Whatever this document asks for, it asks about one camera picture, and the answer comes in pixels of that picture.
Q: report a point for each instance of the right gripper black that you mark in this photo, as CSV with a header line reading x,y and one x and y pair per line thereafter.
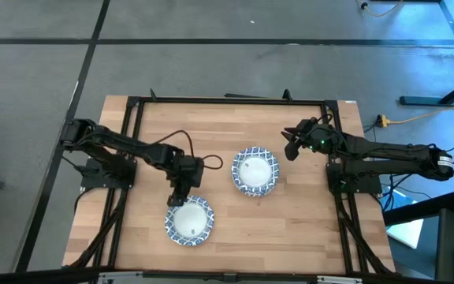
x,y
321,138

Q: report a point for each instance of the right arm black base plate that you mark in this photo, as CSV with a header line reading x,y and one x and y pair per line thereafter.
x,y
361,186

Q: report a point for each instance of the black aluminium table frame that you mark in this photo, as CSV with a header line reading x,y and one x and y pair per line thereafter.
x,y
231,101

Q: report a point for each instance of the white paper sheet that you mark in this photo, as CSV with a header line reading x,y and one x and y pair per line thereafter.
x,y
408,232

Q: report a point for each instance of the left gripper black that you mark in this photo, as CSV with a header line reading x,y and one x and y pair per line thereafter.
x,y
189,171

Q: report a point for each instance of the black camera rail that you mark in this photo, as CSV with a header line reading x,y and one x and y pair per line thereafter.
x,y
53,274

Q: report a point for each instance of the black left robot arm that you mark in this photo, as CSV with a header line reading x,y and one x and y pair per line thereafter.
x,y
112,140

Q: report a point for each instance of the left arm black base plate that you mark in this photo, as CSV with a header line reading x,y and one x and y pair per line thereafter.
x,y
93,181

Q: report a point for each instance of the blue patterned paper bowl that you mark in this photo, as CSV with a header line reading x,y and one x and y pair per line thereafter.
x,y
189,221
255,171

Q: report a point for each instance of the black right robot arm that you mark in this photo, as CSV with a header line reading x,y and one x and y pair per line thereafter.
x,y
388,152

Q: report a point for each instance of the black desk leg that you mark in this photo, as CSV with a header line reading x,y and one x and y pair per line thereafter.
x,y
420,100

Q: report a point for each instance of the silver rail bracket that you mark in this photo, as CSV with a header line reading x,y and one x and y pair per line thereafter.
x,y
120,276
339,280

